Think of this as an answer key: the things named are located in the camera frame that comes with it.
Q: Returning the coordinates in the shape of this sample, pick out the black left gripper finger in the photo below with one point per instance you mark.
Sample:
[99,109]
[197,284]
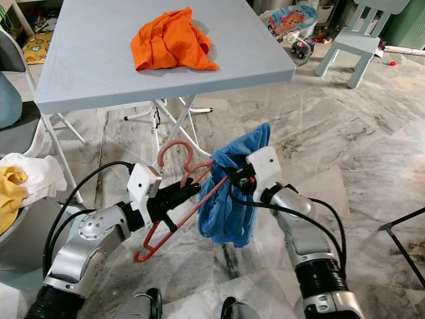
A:
[187,187]
[186,203]

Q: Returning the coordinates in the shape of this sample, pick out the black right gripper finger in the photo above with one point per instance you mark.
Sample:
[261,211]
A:
[229,166]

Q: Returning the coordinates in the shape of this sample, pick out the red plastic clothes hanger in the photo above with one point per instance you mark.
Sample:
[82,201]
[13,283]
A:
[206,196]

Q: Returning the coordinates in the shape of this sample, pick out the blue garment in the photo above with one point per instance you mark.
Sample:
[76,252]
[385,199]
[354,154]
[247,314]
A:
[232,212]

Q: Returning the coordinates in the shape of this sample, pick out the yellow garment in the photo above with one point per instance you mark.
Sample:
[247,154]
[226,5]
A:
[12,196]

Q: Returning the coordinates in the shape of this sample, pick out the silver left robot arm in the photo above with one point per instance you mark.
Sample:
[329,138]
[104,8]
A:
[93,246]

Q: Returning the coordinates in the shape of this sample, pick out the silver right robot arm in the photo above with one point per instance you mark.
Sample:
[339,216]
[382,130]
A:
[315,246]

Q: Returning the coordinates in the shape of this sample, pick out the grey left robot leg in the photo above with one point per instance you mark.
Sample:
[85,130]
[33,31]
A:
[139,306]

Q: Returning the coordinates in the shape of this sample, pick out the grey robot leg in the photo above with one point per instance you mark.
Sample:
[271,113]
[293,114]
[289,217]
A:
[242,310]
[139,306]

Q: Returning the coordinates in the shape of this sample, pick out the light blue child chair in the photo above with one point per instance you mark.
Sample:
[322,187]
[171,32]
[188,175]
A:
[358,43]
[70,262]

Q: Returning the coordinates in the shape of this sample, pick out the grey right robot leg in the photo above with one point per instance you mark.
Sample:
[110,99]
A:
[242,310]

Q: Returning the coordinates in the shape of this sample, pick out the white garment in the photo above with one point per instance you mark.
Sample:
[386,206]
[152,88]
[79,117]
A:
[43,174]

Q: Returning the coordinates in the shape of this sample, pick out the grey laundry bucket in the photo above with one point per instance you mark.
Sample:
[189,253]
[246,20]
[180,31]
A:
[33,239]

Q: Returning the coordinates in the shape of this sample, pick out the orange garment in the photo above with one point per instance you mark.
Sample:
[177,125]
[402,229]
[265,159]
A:
[172,43]

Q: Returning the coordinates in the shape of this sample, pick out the grey folding table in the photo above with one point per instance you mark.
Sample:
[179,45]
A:
[113,53]

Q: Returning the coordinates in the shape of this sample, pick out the colourful cartoon print toy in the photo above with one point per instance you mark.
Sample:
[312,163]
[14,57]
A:
[293,18]

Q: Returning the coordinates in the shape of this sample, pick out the grey folding chair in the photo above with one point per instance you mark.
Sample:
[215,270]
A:
[16,136]

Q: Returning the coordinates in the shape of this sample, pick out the light blue cushion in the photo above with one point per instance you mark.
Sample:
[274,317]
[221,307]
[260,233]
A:
[10,103]

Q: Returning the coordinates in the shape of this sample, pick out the yellow picture book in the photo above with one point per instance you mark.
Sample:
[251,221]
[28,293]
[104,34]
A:
[37,48]

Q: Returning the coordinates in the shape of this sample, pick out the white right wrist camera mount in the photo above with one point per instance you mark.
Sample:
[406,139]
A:
[265,170]

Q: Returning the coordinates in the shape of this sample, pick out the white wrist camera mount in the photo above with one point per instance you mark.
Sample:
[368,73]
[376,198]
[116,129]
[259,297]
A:
[144,186]
[265,170]

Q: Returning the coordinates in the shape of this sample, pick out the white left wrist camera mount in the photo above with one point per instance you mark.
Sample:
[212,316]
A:
[144,186]

